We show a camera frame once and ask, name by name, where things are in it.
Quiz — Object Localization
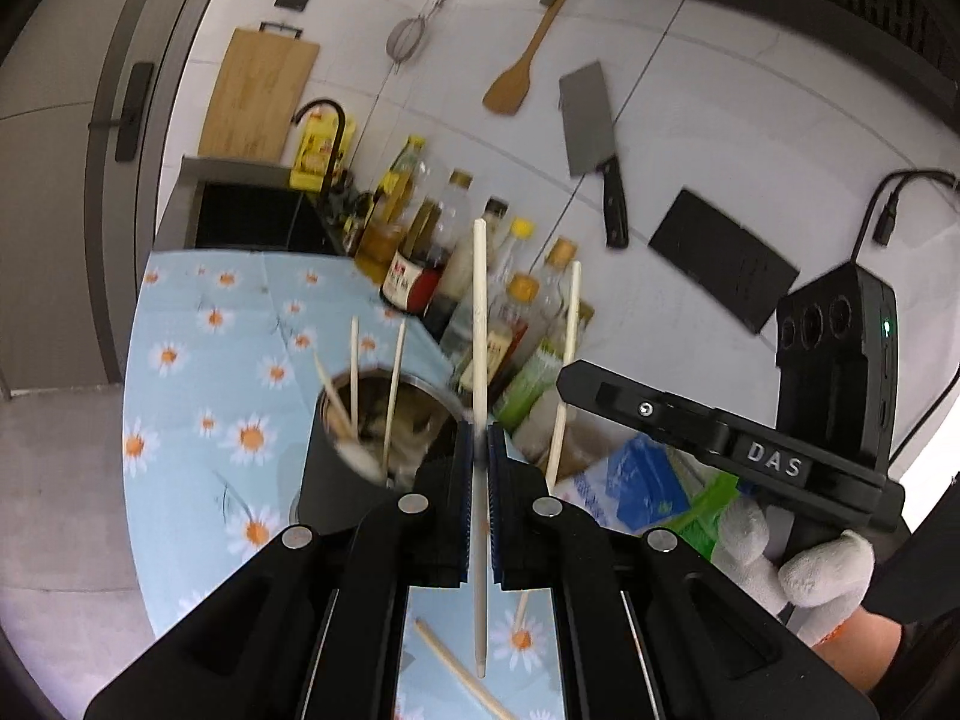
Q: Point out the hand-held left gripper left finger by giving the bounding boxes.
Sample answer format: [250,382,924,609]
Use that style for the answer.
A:
[82,420,477,720]

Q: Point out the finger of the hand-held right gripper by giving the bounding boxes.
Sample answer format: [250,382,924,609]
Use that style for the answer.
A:
[555,360,732,466]

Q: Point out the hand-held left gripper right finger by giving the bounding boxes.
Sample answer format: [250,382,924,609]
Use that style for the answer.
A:
[486,420,878,720]

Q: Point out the pale wood chopstick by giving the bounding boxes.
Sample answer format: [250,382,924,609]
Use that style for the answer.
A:
[382,321,407,470]
[415,619,518,720]
[471,219,488,680]
[514,261,582,627]

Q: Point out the black cup with steel rim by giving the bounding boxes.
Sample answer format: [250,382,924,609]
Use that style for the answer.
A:
[298,366,473,537]

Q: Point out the chopsticks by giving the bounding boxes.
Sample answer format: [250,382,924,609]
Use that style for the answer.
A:
[313,356,383,485]

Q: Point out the person's right forearm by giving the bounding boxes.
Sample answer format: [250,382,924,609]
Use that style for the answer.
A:
[844,532,960,695]

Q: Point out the person's right hand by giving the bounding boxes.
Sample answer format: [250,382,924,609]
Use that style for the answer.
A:
[709,495,877,646]

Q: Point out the blue plastic packet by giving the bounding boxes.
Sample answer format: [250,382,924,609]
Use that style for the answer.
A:
[551,435,692,537]

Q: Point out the green plastic packet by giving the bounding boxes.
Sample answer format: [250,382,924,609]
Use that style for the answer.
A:
[643,471,745,565]

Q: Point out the black rectangular board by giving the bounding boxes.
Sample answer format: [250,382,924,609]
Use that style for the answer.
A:
[649,189,800,335]

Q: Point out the row of condiment bottles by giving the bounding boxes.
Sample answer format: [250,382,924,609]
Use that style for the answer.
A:
[349,133,593,428]

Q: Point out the daisy print tablecloth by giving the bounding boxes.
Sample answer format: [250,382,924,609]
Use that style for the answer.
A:
[120,251,571,720]

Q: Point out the wooden spatula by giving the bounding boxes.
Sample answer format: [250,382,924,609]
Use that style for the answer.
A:
[482,0,587,117]

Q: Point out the black sink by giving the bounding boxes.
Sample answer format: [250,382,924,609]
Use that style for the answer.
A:
[180,156,346,256]

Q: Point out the yellow detergent bottle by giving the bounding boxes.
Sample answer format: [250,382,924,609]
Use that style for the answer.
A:
[289,109,359,192]

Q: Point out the black faucet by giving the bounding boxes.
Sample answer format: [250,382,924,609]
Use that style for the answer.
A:
[292,97,355,203]

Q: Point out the metal mesh strainer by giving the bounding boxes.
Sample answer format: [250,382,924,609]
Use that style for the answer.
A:
[386,0,460,67]

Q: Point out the wooden cutting board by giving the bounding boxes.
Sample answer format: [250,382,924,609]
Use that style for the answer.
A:
[196,21,322,166]

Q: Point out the cleaver with black handle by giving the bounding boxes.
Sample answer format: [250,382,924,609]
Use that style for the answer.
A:
[559,61,631,250]

